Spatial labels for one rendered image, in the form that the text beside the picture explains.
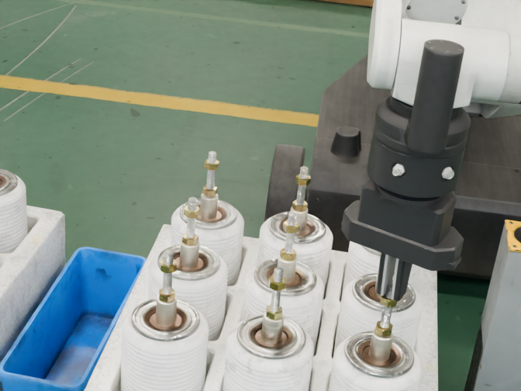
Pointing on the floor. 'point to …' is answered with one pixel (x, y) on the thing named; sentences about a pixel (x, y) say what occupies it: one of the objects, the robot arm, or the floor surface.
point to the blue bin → (72, 323)
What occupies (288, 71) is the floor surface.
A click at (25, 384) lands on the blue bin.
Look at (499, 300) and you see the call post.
